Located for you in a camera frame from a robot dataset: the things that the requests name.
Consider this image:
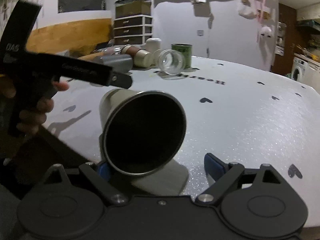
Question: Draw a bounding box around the beige metal cup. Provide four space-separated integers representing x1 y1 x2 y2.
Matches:
99 89 187 177

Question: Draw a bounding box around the grey cylinder cup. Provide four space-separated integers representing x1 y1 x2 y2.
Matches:
93 54 133 74

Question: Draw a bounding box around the person's left hand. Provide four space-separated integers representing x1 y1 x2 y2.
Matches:
1 75 54 134

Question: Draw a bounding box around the brown and cream tumbler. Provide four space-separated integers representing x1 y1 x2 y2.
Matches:
121 45 153 68

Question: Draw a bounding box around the white plastic bottle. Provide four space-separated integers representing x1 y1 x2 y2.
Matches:
145 38 162 53

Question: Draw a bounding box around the white plastic drawer unit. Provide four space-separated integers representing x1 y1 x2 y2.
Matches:
113 15 153 46

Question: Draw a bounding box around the clear glass jar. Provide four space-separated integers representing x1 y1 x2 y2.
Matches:
156 49 185 75

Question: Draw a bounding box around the green tin can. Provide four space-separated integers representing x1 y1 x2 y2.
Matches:
171 43 193 69

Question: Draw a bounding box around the glass fish tank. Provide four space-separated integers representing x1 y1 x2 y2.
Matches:
114 0 152 18

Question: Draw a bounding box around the white washing machine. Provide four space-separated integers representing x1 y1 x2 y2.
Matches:
291 57 311 84

